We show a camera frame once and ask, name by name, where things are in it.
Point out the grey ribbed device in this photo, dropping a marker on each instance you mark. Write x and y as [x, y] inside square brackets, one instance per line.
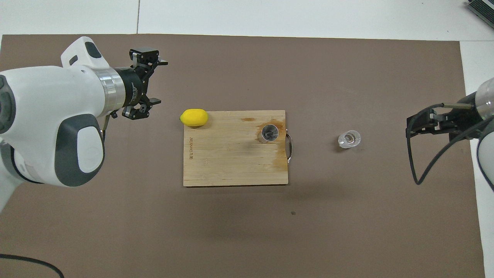
[482, 7]

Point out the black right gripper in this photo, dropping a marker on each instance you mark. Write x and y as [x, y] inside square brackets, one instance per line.
[465, 119]

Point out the steel double jigger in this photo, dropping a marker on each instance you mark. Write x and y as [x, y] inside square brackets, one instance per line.
[269, 133]

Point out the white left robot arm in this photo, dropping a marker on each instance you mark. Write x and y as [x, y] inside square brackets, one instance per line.
[46, 116]

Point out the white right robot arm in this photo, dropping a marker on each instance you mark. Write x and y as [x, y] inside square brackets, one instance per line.
[487, 154]

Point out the yellow lemon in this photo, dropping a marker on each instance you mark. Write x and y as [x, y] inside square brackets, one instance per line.
[194, 117]

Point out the brown table mat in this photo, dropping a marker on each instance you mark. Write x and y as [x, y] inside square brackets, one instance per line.
[270, 231]

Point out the bamboo cutting board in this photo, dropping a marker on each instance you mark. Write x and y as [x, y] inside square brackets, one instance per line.
[231, 162]

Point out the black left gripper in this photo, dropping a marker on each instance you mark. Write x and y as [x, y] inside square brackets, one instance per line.
[133, 87]

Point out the small clear glass cup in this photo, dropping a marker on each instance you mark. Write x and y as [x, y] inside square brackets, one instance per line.
[349, 139]

